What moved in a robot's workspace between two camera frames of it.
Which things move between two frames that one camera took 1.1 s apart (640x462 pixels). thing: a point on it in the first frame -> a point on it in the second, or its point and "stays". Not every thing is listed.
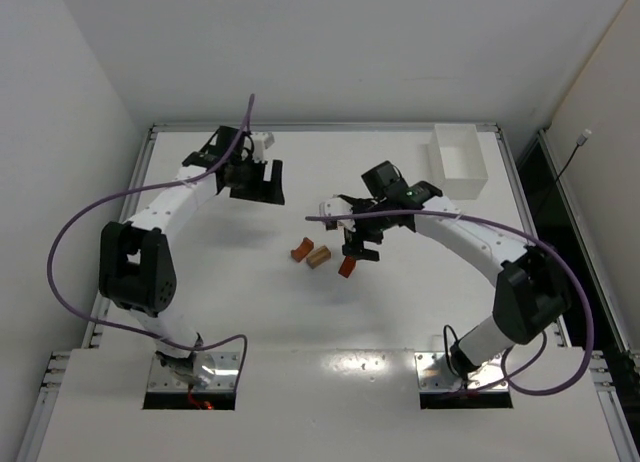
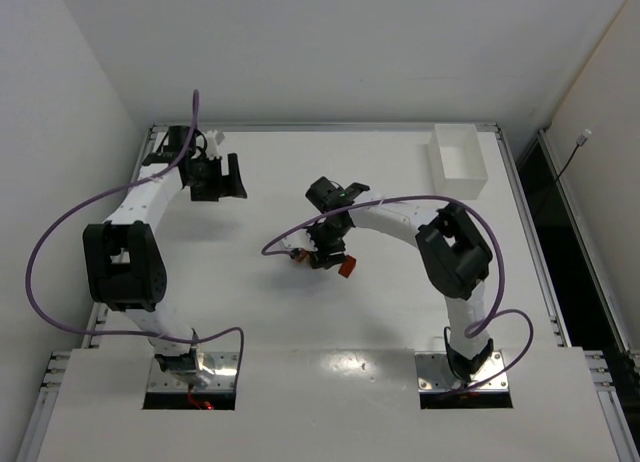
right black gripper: (361, 237) -> (328, 257)
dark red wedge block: (347, 266) stays
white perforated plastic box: (456, 162) stays
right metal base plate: (434, 375) stays
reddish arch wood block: (303, 249) stays
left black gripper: (255, 192) -> (220, 178)
